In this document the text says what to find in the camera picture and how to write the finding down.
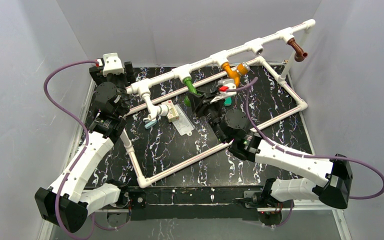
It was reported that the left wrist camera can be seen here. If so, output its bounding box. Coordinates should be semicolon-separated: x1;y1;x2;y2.
96;52;125;77

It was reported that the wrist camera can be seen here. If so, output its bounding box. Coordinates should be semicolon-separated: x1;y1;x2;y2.
96;52;125;77
210;78;237;104

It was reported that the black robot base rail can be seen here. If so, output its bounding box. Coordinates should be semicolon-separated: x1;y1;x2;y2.
108;186;290;227

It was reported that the light blue faucet handle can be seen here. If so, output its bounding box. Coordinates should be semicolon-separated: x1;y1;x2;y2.
144;120;157;130

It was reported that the green water faucet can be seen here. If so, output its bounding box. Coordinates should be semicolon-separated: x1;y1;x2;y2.
182;76;198;107

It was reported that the aluminium table frame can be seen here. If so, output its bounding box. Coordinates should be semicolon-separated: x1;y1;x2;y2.
36;66;354;240

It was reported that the teal plastic cap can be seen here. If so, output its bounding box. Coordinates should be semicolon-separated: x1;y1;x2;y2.
223;97;233;107

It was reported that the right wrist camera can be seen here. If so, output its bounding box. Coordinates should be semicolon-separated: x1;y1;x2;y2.
210;78;237;104

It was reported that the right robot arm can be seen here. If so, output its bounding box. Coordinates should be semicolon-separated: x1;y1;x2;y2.
186;92;353;210

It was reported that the white PVC pipe frame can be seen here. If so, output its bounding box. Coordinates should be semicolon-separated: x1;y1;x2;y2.
119;18;317;189

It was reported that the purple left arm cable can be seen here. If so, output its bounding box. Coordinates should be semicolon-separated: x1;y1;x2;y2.
43;60;100;240

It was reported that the orange water faucet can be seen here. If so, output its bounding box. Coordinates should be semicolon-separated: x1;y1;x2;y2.
221;62;250;87

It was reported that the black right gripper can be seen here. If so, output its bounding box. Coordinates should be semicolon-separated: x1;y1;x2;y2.
186;90;227;145

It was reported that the white water faucet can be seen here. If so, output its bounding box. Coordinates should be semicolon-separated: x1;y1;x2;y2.
140;92;169;121

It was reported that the brown water faucet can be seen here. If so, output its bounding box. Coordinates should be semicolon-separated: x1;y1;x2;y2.
286;37;308;62

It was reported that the small cardboard box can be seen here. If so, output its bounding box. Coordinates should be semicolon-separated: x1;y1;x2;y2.
164;100;180;123

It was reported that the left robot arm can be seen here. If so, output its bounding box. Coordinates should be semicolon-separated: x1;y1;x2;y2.
34;58;135;239

